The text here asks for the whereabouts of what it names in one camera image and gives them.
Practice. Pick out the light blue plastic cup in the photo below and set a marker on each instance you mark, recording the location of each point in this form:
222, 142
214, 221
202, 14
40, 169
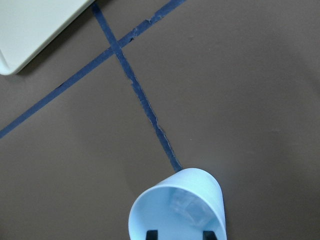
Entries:
151, 210

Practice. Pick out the cream bear serving tray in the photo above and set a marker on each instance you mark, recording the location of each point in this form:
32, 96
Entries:
28, 26

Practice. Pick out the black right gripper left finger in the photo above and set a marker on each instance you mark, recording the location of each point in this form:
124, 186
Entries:
151, 235

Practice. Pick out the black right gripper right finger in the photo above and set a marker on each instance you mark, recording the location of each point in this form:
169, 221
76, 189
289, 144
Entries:
209, 235

